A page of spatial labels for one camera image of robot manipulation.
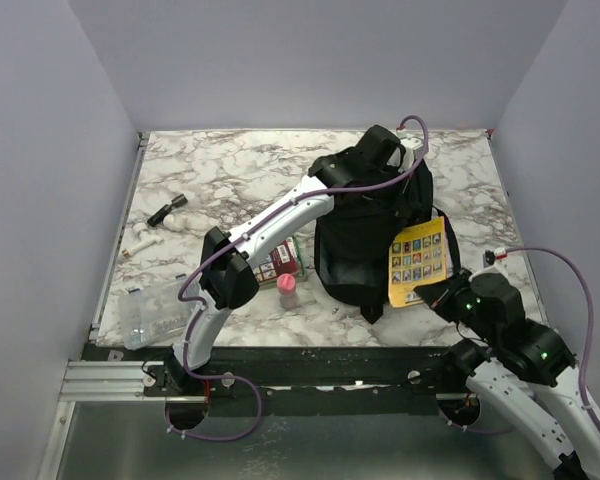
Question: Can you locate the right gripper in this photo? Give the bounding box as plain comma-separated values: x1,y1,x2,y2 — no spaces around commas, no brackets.
414,266,500,345

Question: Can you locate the yellow picture book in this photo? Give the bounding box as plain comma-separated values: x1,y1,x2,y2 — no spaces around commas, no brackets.
388,216,451,308

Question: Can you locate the black backpack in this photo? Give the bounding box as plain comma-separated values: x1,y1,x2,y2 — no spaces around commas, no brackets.
314,162,461,324

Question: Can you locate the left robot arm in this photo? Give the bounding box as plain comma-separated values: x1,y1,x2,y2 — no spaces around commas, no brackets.
165,125,429,395

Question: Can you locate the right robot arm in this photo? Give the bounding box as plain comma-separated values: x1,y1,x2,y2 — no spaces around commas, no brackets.
415,267,600,479

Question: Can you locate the dark red book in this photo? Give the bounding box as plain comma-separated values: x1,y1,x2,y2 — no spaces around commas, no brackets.
254,236,306,288

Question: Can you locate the pink lidded bottle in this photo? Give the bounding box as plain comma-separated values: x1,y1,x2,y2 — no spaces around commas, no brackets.
276,273,298,309

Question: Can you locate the black cylinder tool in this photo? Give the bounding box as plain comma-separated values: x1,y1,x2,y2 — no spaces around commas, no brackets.
146,194,188,228

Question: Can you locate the white pipe fitting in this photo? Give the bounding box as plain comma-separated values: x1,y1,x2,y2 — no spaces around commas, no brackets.
120,214,188,260

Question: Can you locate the clear plastic box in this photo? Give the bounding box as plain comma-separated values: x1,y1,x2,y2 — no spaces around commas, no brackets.
118,274,193,350

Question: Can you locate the black mounting rail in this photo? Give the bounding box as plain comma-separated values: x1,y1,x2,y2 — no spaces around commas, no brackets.
81,345,477,417

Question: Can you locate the aluminium frame rail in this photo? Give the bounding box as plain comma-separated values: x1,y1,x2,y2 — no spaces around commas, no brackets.
59,361,165,403

